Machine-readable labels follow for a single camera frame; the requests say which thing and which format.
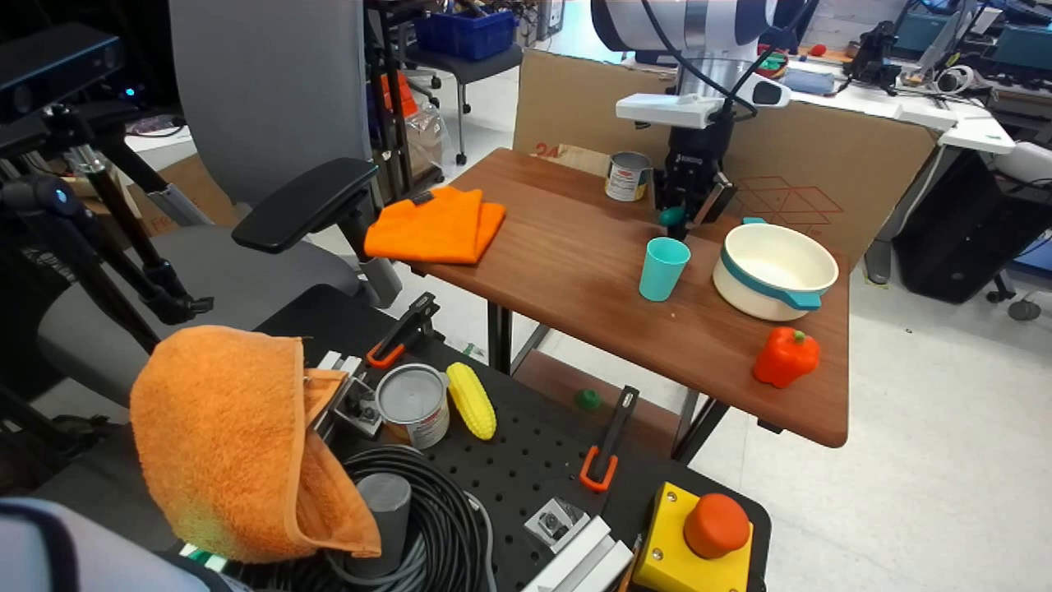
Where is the orange emergency stop button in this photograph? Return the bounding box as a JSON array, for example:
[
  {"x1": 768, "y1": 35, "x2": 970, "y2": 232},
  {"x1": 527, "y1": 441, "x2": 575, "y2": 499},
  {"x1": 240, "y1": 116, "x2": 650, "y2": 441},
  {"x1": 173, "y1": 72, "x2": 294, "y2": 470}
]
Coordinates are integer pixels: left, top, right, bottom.
[{"x1": 684, "y1": 491, "x2": 757, "y2": 563}]

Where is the grey cylinder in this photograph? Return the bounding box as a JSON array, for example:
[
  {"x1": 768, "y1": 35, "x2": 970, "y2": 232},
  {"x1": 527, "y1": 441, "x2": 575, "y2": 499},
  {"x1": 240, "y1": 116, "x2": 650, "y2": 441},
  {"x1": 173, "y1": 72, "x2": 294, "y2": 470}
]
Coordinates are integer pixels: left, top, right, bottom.
[{"x1": 351, "y1": 470, "x2": 418, "y2": 587}]

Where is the aluminium bracket holding can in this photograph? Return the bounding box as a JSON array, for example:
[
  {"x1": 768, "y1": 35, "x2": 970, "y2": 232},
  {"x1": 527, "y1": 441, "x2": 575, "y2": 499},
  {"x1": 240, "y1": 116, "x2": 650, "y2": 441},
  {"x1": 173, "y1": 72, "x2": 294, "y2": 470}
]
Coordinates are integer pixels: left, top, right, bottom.
[{"x1": 312, "y1": 350, "x2": 388, "y2": 441}]

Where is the teal plastic cup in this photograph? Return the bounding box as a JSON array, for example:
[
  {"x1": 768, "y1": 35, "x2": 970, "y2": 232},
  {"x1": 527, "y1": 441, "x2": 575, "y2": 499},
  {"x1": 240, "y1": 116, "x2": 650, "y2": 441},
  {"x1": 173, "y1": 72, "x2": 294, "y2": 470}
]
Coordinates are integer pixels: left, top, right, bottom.
[{"x1": 637, "y1": 233, "x2": 696, "y2": 306}]

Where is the brown cardboard panel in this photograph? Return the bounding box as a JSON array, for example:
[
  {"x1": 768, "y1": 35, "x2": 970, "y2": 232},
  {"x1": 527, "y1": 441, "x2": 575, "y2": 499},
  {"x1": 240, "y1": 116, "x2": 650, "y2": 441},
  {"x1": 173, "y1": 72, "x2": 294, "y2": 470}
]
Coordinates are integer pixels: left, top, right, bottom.
[{"x1": 511, "y1": 45, "x2": 944, "y2": 269}]

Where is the black tripod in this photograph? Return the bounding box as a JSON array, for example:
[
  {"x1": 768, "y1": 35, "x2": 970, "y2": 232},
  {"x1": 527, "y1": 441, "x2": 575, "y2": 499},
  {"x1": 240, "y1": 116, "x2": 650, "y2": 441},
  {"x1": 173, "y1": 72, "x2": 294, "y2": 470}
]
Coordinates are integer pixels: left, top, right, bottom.
[{"x1": 0, "y1": 103, "x2": 218, "y2": 441}]

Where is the grey office chair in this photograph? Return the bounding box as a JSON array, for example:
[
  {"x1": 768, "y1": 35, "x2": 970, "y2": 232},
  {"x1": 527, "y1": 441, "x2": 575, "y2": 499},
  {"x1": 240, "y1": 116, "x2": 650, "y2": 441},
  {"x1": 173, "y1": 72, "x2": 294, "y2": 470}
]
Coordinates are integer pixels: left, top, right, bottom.
[{"x1": 29, "y1": 0, "x2": 412, "y2": 412}]

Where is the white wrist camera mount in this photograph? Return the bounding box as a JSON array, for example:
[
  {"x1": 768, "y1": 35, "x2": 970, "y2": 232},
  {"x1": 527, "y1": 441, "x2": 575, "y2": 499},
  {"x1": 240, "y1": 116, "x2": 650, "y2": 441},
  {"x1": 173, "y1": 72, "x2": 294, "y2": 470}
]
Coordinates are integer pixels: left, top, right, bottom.
[{"x1": 613, "y1": 79, "x2": 791, "y2": 133}]

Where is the white desk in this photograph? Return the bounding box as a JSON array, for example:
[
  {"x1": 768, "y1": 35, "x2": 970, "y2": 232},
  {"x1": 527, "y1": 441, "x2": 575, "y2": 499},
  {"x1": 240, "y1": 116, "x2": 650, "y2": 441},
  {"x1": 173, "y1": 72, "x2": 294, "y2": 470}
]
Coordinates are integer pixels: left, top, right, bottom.
[{"x1": 784, "y1": 50, "x2": 1018, "y2": 158}]

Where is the tin can with paper label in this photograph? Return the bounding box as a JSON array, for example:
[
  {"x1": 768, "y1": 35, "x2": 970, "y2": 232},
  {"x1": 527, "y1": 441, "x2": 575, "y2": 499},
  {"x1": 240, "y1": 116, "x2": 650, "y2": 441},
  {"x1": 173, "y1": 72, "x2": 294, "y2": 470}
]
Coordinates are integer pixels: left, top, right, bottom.
[{"x1": 603, "y1": 148, "x2": 658, "y2": 207}]

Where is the black coiled cable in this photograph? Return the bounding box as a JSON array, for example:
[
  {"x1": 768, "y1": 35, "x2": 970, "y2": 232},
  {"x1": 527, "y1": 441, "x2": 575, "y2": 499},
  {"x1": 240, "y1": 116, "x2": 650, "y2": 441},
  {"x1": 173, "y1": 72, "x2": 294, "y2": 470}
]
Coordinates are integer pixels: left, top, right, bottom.
[{"x1": 218, "y1": 441, "x2": 502, "y2": 592}]

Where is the silver tin can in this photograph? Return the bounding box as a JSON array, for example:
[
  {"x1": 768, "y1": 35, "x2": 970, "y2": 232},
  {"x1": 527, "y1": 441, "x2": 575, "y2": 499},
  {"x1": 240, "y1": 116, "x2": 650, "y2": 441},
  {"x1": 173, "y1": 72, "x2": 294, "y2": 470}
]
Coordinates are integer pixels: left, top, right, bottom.
[{"x1": 372, "y1": 361, "x2": 453, "y2": 451}]

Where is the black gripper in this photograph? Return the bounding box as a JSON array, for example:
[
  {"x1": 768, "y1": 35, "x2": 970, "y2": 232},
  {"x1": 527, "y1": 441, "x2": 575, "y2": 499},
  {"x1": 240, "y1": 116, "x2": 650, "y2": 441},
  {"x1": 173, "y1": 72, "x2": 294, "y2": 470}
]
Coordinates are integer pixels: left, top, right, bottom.
[{"x1": 653, "y1": 123, "x2": 740, "y2": 241}]

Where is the yellow corn toy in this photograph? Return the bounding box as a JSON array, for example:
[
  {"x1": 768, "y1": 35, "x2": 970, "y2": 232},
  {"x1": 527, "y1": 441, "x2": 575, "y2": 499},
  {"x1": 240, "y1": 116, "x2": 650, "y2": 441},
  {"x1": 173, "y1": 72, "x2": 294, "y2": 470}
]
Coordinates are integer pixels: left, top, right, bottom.
[{"x1": 443, "y1": 359, "x2": 501, "y2": 445}]

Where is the aluminium bracket with black plate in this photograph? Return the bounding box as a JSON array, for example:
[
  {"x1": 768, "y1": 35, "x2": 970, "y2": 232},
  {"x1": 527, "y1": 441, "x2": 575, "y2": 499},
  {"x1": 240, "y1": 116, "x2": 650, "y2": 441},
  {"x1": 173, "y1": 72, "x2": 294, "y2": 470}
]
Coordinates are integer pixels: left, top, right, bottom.
[{"x1": 522, "y1": 497, "x2": 637, "y2": 592}]

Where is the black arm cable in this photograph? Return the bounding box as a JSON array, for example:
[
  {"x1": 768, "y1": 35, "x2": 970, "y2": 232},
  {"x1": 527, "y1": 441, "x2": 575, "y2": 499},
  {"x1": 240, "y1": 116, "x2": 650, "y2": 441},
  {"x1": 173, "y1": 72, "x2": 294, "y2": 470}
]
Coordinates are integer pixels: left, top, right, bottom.
[{"x1": 637, "y1": 0, "x2": 784, "y2": 125}]

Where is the yellow emergency stop box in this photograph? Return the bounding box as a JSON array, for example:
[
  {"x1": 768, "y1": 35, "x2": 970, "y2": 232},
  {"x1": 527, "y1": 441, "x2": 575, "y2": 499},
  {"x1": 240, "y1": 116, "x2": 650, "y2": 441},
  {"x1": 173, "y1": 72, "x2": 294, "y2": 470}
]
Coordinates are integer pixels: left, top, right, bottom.
[{"x1": 632, "y1": 482, "x2": 761, "y2": 592}]

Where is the black table leg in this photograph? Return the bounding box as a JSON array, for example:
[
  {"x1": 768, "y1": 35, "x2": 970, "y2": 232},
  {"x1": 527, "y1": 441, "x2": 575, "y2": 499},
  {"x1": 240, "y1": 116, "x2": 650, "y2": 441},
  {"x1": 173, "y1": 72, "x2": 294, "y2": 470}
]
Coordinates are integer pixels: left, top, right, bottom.
[
  {"x1": 667, "y1": 393, "x2": 732, "y2": 467},
  {"x1": 482, "y1": 298, "x2": 515, "y2": 379}
]

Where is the orange black bar clamp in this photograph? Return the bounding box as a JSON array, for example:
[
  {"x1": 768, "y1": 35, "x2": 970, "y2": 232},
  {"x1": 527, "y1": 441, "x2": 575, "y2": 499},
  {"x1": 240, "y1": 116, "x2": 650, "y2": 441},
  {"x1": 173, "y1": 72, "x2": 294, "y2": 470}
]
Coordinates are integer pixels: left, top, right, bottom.
[
  {"x1": 575, "y1": 382, "x2": 642, "y2": 497},
  {"x1": 366, "y1": 289, "x2": 443, "y2": 376}
]

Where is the orange terry towel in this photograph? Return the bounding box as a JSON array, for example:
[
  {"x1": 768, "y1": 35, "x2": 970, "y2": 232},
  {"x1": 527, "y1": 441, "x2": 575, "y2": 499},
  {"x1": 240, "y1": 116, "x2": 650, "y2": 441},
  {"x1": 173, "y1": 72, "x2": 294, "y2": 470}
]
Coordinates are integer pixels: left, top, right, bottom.
[{"x1": 129, "y1": 324, "x2": 385, "y2": 565}]

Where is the black chair armrest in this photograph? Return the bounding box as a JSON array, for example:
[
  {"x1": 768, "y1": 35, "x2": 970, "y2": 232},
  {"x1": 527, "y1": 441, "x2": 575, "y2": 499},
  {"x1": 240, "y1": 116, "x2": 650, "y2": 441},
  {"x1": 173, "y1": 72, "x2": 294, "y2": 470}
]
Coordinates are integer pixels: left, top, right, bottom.
[{"x1": 229, "y1": 155, "x2": 381, "y2": 257}]

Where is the white bowl with teal rim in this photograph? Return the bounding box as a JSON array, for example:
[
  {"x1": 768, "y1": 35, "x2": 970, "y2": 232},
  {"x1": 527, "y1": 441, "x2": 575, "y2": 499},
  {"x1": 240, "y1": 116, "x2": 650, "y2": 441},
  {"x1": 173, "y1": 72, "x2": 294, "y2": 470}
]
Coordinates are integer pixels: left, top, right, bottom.
[{"x1": 711, "y1": 213, "x2": 846, "y2": 326}]

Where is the blue storage bin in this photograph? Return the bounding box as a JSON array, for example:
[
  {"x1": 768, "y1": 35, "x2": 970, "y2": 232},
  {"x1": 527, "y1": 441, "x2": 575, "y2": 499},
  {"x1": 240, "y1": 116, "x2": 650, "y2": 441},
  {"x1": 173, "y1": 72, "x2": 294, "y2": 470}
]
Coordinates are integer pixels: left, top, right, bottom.
[{"x1": 418, "y1": 7, "x2": 522, "y2": 65}]

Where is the orange folded cloth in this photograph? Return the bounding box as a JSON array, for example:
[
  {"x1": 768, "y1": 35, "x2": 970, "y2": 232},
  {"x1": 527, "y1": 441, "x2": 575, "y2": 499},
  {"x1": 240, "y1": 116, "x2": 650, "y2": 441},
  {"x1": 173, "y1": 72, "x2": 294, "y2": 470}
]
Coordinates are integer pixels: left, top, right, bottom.
[{"x1": 361, "y1": 186, "x2": 511, "y2": 269}]

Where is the orange bell pepper toy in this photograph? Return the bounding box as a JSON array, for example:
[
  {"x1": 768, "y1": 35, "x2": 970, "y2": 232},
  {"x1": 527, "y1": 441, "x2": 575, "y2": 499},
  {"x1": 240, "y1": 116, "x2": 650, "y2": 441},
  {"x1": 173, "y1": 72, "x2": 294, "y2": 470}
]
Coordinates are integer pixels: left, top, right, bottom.
[{"x1": 750, "y1": 326, "x2": 825, "y2": 393}]

